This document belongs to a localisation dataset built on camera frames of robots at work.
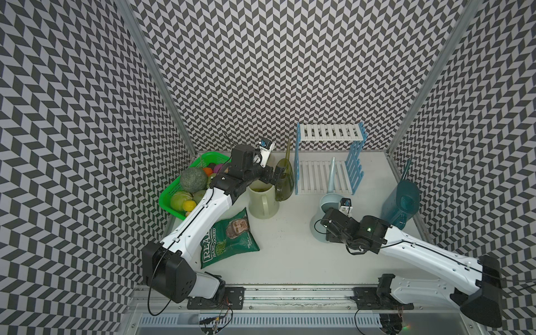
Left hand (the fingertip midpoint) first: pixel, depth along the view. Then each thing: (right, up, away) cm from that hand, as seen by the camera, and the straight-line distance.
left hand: (273, 165), depth 77 cm
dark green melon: (-35, -6, +12) cm, 37 cm away
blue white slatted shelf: (+19, -6, +29) cm, 35 cm away
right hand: (+24, -25, -1) cm, 35 cm away
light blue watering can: (+21, -13, -3) cm, 25 cm away
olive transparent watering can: (+4, -12, +21) cm, 24 cm away
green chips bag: (-19, -29, +5) cm, 35 cm away
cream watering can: (-4, -14, 0) cm, 15 cm away
